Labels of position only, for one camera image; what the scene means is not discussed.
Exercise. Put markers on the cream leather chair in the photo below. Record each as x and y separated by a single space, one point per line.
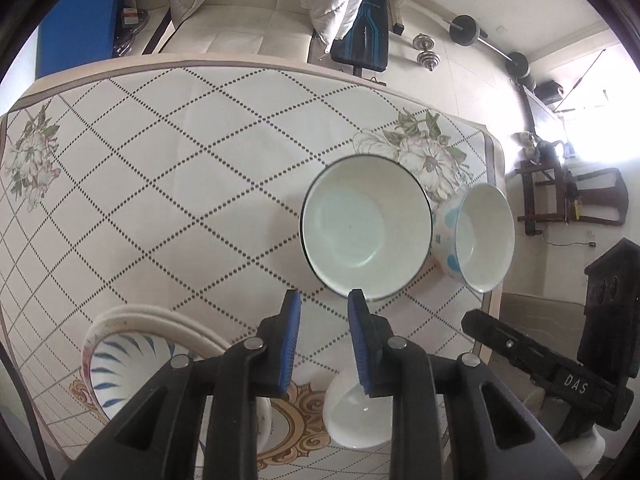
240 25

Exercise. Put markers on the cream chair with white jacket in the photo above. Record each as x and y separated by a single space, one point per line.
330 0

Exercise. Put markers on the pink floral white plate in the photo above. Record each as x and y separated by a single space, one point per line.
150 321

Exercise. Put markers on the dark wooden armchair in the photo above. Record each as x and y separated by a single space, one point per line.
607 195

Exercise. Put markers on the black rimmed white bowl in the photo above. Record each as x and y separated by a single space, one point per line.
365 230

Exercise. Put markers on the small plain white bowl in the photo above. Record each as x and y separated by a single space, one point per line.
345 420

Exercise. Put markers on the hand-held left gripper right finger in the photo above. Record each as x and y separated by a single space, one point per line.
357 340

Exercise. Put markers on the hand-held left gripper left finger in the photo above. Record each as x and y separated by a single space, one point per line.
292 340

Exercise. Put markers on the black round object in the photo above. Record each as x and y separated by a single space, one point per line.
550 91

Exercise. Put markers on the blue black weight bench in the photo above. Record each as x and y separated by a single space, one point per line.
362 35

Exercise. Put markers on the small red white box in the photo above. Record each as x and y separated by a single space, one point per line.
131 16

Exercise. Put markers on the black flat exercise board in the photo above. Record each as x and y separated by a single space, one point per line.
542 110

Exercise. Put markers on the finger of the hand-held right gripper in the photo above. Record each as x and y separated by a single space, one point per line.
500 340

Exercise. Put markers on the blue folded mat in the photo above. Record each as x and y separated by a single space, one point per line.
80 20

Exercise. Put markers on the blue dotted white bowl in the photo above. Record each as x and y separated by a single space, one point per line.
482 237

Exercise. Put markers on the chrome dumbbell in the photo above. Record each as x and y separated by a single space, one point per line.
425 50

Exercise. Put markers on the short black barbell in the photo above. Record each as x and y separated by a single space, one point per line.
462 29

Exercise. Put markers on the blue striped plate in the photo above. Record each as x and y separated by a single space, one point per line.
125 365

